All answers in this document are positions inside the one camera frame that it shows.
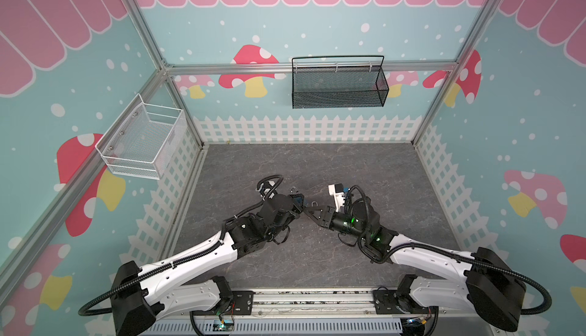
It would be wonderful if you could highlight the blue padlock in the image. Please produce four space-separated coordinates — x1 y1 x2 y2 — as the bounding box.
291 193 305 206

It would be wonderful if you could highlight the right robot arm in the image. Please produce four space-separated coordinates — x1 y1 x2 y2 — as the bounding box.
304 199 526 332

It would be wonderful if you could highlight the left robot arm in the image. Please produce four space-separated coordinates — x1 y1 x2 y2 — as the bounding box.
108 194 305 335

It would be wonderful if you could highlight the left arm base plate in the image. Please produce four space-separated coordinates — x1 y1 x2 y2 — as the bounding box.
192 291 255 316

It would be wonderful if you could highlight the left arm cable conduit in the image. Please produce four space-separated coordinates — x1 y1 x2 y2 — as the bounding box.
77 174 285 317

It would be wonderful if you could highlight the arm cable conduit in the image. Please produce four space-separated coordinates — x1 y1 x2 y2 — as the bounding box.
77 174 285 317
347 184 552 316

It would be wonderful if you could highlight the aluminium front rail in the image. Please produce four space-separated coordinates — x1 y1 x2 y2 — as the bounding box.
123 286 505 321

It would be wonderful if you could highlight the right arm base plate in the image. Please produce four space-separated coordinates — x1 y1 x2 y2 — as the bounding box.
372 288 433 316

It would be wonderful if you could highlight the black mesh wall basket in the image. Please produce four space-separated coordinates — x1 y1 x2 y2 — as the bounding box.
291 55 390 109

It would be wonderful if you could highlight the white mesh wall basket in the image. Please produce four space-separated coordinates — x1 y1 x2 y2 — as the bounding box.
96 95 187 180

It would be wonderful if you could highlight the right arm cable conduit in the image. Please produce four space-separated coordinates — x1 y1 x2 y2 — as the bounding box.
347 184 552 316

